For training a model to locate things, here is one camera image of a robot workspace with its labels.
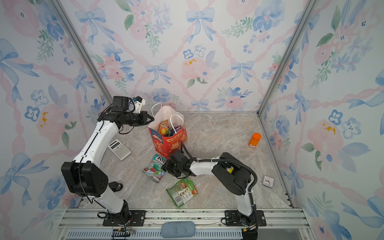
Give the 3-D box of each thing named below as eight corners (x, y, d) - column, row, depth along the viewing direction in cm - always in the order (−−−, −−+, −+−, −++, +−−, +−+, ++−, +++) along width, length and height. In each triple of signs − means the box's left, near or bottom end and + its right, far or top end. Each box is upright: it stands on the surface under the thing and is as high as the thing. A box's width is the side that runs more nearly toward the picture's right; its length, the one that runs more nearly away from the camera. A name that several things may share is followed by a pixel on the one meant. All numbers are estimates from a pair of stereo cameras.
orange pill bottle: (249, 148, 102) (254, 139, 94) (247, 141, 106) (251, 132, 98) (256, 148, 102) (262, 139, 94) (254, 141, 106) (260, 132, 98)
